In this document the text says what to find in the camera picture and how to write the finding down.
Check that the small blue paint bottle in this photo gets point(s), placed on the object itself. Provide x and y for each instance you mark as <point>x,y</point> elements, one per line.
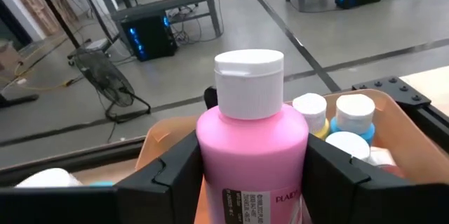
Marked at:
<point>355,115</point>

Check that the brown cardboard box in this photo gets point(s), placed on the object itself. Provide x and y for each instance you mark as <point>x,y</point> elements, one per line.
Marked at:
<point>8,57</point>

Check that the black floor fan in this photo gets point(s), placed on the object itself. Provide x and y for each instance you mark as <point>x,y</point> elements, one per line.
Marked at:
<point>105,76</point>

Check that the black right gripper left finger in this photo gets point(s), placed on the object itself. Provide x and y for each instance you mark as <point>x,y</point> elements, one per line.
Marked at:
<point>168,189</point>

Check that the large teal paint bottle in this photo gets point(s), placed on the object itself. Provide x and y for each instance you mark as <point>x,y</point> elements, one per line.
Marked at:
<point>49,178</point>

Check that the small burnt sienna paint bottle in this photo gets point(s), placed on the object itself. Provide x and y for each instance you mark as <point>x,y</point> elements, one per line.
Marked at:
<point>347,145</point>

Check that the large pink paint bottle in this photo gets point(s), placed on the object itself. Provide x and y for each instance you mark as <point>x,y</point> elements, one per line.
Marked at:
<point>252,153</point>

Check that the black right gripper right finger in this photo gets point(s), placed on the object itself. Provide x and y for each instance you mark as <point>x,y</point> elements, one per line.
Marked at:
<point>343,189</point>

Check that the orange translucent plastic bin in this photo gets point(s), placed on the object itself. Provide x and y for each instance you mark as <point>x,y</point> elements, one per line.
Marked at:
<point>403,139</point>

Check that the small yellow paint bottle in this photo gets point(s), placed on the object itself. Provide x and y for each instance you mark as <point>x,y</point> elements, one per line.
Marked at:
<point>310,111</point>

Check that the wooden pallet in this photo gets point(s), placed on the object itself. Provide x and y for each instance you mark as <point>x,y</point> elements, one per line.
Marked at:
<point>38,13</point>

